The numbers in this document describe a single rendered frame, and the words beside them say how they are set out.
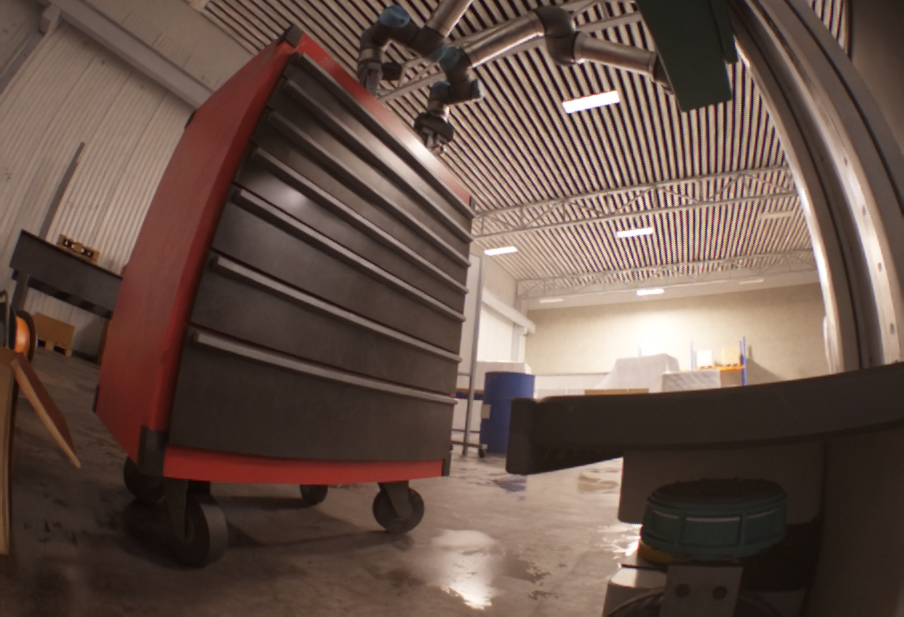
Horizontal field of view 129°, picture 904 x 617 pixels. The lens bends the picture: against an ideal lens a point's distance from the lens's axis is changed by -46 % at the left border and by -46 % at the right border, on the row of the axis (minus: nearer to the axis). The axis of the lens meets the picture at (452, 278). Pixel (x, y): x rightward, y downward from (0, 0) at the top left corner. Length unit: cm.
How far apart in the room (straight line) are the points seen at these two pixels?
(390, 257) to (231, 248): 35
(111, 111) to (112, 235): 263
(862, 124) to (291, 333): 79
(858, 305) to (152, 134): 982
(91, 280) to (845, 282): 385
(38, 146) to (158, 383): 867
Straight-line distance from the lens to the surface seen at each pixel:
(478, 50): 132
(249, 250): 60
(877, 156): 49
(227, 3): 1125
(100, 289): 359
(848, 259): 72
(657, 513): 30
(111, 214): 889
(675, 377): 765
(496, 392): 431
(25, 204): 879
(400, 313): 83
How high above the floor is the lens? 30
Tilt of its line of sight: 20 degrees up
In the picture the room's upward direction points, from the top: 6 degrees clockwise
